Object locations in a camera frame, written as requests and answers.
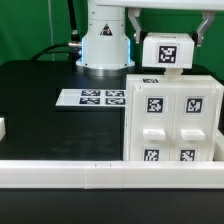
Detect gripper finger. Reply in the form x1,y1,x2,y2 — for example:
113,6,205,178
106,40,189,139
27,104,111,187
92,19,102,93
192,11,216,47
128,8,148,44

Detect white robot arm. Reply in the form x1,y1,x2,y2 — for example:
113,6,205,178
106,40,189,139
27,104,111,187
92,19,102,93
76,0,224,76

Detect white left fence stub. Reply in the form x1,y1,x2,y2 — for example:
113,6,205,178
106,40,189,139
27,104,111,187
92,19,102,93
0,117,6,141

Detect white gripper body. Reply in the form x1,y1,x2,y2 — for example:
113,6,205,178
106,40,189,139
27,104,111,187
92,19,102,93
94,0,224,10

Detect white cabinet body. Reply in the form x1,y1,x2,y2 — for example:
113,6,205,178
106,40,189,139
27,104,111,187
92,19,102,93
123,74,224,162

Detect white fence rail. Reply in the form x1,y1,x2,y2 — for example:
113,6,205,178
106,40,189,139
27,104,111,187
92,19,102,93
214,131,224,162
0,160,224,189

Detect white right fence rail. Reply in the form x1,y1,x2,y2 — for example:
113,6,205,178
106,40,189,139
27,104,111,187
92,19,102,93
214,131,224,162

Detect white front fence rail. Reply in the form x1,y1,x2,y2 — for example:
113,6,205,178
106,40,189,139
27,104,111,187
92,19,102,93
0,160,224,189

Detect white cabinet top block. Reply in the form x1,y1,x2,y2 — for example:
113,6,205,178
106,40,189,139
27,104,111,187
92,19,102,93
142,33,195,69

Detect white marker base plate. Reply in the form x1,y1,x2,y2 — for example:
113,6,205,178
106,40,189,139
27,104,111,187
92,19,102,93
56,89,126,107

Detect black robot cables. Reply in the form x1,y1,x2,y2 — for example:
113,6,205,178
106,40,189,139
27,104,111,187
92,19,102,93
30,0,83,62

